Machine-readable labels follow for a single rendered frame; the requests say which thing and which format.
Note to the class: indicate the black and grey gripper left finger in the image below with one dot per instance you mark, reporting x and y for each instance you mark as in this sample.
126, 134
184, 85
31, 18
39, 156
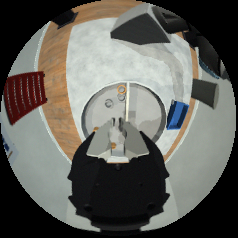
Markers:
96, 145

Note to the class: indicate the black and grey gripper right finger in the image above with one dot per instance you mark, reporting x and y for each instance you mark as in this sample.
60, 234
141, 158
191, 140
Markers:
137, 144

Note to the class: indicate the blue open-top crate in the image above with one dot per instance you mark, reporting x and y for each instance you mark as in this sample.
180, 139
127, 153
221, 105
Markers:
176, 115

